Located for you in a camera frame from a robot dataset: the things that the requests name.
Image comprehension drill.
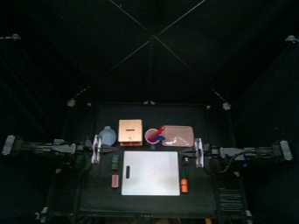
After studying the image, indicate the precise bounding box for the white text label sticker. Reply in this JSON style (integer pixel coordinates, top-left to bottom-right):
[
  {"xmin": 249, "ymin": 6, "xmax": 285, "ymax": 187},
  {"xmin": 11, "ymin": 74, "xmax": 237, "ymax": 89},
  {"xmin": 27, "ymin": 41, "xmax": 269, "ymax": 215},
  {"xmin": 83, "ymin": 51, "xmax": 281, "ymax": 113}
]
[{"xmin": 215, "ymin": 187, "xmax": 245, "ymax": 213}]

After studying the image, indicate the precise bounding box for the pink square tray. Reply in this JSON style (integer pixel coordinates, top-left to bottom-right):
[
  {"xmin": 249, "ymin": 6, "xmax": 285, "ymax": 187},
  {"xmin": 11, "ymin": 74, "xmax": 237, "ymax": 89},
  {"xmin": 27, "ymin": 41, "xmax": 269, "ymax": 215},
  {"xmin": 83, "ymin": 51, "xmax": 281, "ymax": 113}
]
[{"xmin": 161, "ymin": 124, "xmax": 195, "ymax": 148}]

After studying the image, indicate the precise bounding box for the orange toy carrot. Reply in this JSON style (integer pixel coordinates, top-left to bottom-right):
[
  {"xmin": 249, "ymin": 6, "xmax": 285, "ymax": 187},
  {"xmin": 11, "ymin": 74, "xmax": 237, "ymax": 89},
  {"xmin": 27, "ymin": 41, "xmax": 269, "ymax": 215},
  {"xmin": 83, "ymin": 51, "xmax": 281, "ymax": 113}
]
[{"xmin": 181, "ymin": 170, "xmax": 191, "ymax": 194}]

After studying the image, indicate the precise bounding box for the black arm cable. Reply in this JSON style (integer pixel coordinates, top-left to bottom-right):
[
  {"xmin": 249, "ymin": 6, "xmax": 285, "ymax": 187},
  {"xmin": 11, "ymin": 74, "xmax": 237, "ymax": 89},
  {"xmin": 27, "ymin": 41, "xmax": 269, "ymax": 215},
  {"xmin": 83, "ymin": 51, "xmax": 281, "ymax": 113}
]
[{"xmin": 217, "ymin": 150, "xmax": 253, "ymax": 175}]

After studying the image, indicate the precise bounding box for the pink salmon sushi piece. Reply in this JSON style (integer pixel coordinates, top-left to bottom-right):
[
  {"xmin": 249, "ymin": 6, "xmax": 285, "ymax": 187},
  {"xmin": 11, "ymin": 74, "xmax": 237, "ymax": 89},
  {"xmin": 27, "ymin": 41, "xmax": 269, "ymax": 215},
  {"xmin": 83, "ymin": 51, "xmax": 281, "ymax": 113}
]
[{"xmin": 111, "ymin": 174, "xmax": 121, "ymax": 189}]

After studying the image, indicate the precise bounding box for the red toy utensil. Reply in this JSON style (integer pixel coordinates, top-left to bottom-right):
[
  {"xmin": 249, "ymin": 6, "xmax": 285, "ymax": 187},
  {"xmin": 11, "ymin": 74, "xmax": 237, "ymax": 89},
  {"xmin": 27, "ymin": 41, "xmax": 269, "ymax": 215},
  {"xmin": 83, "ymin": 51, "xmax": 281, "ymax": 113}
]
[{"xmin": 154, "ymin": 125, "xmax": 166, "ymax": 138}]

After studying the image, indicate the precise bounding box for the white cutting board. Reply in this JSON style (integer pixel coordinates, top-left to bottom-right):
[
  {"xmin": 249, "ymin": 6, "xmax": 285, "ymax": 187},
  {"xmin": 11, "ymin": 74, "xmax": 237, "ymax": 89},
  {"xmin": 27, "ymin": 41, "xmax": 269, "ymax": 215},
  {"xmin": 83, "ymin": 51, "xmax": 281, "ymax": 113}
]
[{"xmin": 121, "ymin": 150, "xmax": 182, "ymax": 197}]

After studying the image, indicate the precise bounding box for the dark green sushi roll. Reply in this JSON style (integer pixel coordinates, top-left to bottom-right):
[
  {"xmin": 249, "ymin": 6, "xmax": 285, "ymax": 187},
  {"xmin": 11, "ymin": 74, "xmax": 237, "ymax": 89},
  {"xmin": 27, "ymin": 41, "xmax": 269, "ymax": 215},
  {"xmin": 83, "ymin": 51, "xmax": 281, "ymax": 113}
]
[{"xmin": 111, "ymin": 154, "xmax": 121, "ymax": 172}]

